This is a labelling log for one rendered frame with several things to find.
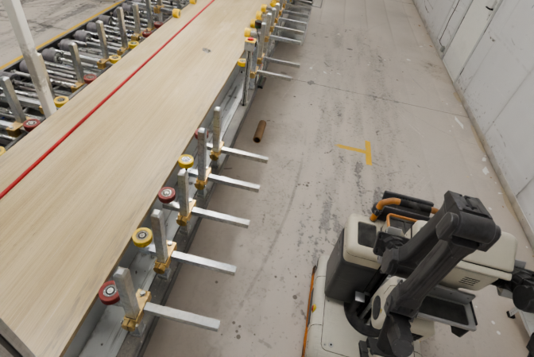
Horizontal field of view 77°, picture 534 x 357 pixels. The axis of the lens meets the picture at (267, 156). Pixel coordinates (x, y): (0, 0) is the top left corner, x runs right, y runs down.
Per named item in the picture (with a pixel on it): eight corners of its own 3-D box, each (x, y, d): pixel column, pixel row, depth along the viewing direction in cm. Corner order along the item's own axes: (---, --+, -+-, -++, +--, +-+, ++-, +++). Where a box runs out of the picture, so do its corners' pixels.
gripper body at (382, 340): (403, 365, 100) (411, 343, 99) (370, 356, 101) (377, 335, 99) (396, 348, 107) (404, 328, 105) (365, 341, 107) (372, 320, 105)
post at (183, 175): (190, 234, 175) (187, 169, 144) (187, 240, 173) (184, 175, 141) (183, 233, 176) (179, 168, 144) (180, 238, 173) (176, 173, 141)
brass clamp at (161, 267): (178, 249, 153) (177, 242, 149) (165, 275, 142) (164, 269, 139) (165, 246, 153) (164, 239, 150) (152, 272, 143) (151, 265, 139)
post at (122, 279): (145, 329, 135) (129, 267, 103) (141, 338, 132) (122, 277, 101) (137, 327, 135) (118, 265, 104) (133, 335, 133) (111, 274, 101)
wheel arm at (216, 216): (249, 224, 167) (249, 219, 164) (247, 230, 164) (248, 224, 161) (165, 204, 169) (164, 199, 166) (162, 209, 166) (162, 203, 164)
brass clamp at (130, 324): (153, 297, 132) (152, 292, 128) (137, 333, 122) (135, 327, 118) (138, 294, 132) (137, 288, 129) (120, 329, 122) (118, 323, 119)
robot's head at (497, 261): (433, 216, 119) (454, 219, 104) (493, 231, 118) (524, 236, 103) (425, 256, 118) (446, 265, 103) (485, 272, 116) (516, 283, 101)
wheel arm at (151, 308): (219, 324, 128) (220, 320, 125) (217, 333, 125) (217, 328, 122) (111, 296, 130) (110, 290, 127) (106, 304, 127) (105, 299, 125)
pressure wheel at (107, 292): (120, 316, 127) (115, 302, 119) (99, 312, 127) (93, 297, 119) (129, 296, 133) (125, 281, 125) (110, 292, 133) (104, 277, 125)
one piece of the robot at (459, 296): (383, 289, 140) (404, 261, 126) (450, 307, 138) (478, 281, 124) (385, 327, 128) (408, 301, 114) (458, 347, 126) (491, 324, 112)
